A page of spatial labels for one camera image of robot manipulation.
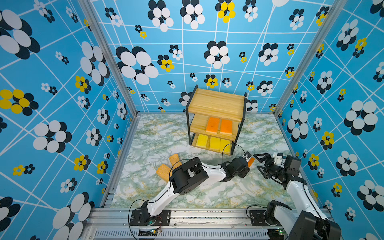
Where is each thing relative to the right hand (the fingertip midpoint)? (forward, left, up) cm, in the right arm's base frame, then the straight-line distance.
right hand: (257, 160), depth 84 cm
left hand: (+1, +4, -8) cm, 9 cm away
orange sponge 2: (+2, +2, -5) cm, 6 cm away
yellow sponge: (+18, +31, -6) cm, 37 cm away
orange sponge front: (+18, +17, +10) cm, 26 cm away
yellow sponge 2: (+15, +23, -5) cm, 28 cm away
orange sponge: (+17, +25, +11) cm, 32 cm away
